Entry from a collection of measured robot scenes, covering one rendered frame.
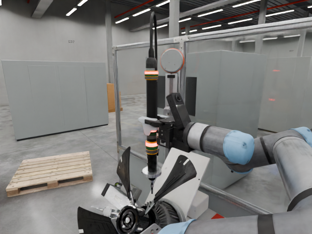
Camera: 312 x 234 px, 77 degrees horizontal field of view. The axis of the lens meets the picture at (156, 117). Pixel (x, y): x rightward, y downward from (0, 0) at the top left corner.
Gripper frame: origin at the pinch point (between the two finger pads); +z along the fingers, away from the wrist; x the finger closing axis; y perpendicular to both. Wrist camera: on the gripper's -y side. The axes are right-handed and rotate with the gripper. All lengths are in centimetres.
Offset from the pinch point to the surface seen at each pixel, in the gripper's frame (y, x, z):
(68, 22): -276, 456, 1161
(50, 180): 152, 32, 257
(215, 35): -37, 71, 15
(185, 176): 25.0, 12.1, -8.9
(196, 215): 76, 50, 8
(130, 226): 44.8, -6.1, 3.6
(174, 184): 28.5, 9.6, -5.9
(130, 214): 42.1, -3.7, 6.5
